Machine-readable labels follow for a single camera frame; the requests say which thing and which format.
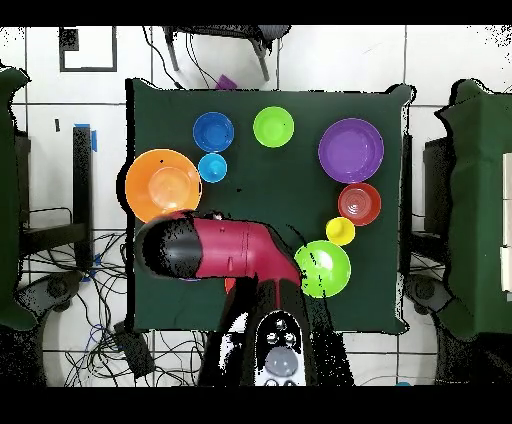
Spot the small purple object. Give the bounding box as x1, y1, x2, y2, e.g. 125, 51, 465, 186
214, 73, 239, 91

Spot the tangle of black cables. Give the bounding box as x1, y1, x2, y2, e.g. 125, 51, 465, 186
23, 229, 209, 387

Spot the yellow plastic cup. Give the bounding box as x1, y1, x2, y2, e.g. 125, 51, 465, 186
325, 216, 356, 247

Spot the large green plastic bowl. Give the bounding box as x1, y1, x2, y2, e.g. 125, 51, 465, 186
293, 239, 352, 300

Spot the grey chair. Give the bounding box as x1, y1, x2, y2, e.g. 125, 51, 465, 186
161, 25, 292, 83

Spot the green-clothed side table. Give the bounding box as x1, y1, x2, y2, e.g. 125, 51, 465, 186
434, 78, 512, 342
0, 66, 38, 332

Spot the small green plastic bowl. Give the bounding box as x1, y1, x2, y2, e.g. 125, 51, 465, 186
252, 105, 296, 149

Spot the black stand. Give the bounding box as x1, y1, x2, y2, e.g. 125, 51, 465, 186
399, 133, 455, 261
17, 126, 96, 273

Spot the dark green tablecloth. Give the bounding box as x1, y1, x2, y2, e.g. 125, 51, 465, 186
125, 77, 413, 335

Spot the light blue plastic cup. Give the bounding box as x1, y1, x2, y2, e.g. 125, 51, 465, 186
197, 152, 229, 184

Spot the white box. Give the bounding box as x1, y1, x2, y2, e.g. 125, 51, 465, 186
501, 151, 512, 293

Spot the black power adapter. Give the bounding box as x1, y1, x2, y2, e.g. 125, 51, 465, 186
112, 320, 156, 380

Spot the blue plastic bowl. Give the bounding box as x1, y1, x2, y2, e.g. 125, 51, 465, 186
192, 111, 236, 154

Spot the black cable with plug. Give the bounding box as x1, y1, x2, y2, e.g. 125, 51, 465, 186
142, 26, 185, 90

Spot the small red plastic bowl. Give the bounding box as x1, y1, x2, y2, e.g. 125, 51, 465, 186
337, 182, 383, 228

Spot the dark grey stand base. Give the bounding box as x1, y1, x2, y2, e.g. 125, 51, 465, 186
402, 273, 453, 316
15, 270, 86, 314

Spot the large orange plastic bowl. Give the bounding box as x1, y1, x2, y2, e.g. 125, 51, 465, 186
124, 148, 203, 224

